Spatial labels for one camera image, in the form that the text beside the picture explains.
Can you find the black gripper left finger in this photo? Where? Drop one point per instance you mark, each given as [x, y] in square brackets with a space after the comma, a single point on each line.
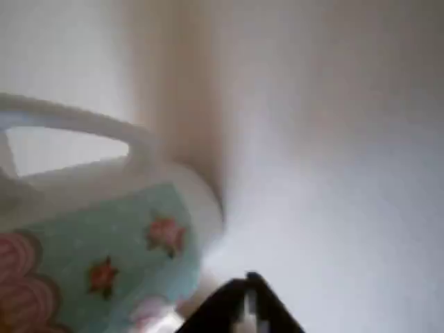
[218, 308]

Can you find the white ceramic cup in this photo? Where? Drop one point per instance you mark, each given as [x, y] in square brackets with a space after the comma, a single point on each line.
[104, 249]

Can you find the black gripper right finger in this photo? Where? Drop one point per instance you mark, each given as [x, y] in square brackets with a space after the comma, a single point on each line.
[270, 308]

